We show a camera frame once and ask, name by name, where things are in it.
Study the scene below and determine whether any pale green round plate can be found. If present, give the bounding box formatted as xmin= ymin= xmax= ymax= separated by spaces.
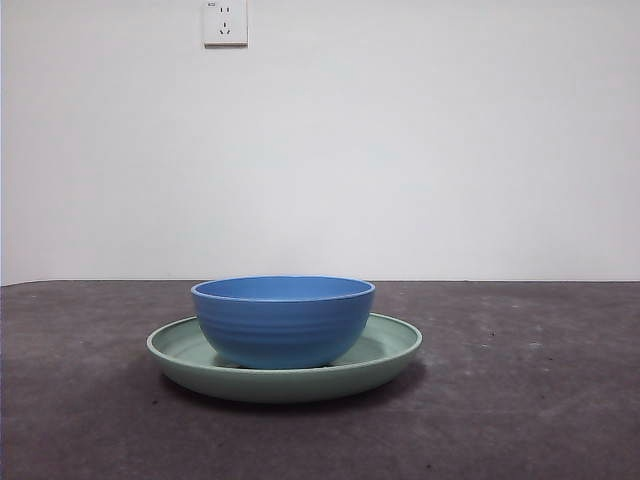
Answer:
xmin=145 ymin=312 xmax=424 ymax=405

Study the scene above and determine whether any blue ribbed bowl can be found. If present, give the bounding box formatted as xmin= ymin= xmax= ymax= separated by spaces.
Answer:
xmin=189 ymin=274 xmax=377 ymax=370

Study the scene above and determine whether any white wall socket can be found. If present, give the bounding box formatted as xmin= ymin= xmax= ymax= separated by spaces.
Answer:
xmin=202 ymin=0 xmax=250 ymax=50

